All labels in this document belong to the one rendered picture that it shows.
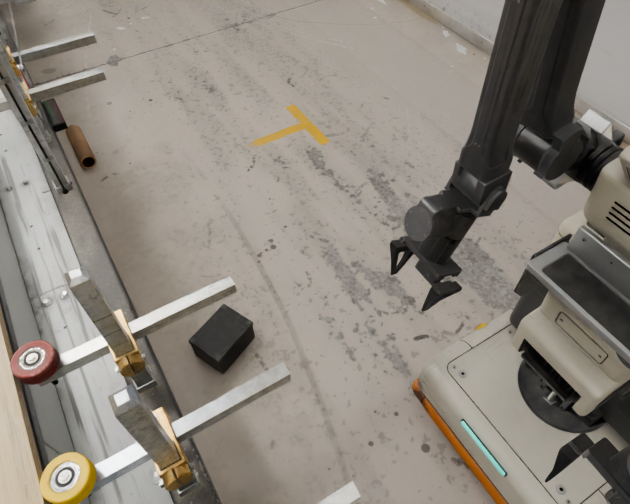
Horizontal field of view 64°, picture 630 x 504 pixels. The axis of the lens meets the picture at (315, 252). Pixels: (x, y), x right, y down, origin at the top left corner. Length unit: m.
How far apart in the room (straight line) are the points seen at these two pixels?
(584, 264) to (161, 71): 2.95
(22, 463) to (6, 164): 1.24
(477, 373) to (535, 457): 0.28
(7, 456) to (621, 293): 1.09
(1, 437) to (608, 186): 1.11
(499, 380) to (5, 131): 1.93
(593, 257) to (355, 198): 1.64
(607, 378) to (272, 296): 1.35
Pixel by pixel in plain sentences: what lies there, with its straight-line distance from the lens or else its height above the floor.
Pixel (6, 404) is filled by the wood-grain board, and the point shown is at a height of 0.90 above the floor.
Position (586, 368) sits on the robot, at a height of 0.80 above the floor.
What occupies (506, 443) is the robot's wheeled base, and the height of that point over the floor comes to 0.28.
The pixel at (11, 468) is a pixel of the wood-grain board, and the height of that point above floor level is 0.90.
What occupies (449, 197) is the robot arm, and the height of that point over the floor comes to 1.20.
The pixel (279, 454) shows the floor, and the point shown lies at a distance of 1.86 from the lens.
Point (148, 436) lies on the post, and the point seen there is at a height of 1.01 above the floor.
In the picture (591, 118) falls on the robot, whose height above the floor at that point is 1.22.
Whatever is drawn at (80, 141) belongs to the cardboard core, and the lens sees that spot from 2.98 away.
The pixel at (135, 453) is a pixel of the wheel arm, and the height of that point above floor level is 0.86.
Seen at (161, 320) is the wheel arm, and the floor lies 0.86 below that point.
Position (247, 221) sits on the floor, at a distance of 2.42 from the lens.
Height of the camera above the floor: 1.78
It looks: 52 degrees down
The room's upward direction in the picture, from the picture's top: 1 degrees counter-clockwise
